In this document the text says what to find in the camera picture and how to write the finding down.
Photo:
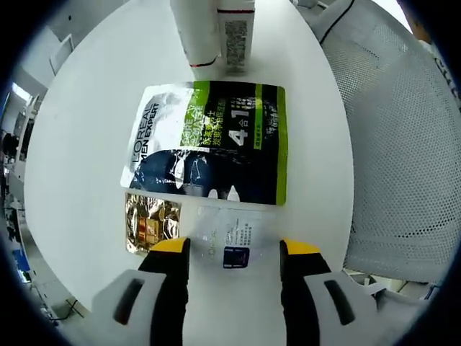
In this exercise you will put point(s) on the large white skincare tube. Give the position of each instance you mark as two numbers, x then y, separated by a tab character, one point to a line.
196	32

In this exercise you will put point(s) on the white framed office chair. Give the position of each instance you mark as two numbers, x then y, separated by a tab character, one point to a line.
61	54

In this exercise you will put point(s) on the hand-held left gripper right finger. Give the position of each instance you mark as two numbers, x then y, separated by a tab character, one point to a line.
317	306

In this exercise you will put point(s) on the small white skincare bottle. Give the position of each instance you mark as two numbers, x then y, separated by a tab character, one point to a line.
236	39

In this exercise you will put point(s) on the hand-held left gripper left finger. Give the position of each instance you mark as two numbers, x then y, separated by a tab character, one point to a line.
144	306

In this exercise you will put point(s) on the green black skincare sachet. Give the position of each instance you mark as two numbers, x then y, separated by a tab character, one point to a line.
201	144

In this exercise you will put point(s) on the silver blue skincare sachet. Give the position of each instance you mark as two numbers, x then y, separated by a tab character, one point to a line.
234	234

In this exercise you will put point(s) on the person's printed white shirt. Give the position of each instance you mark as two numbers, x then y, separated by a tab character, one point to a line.
448	79

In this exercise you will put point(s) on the grey mesh office chair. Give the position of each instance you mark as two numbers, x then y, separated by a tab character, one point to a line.
396	162

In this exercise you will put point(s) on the gold foil skincare sachet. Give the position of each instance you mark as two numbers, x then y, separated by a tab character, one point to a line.
151	223

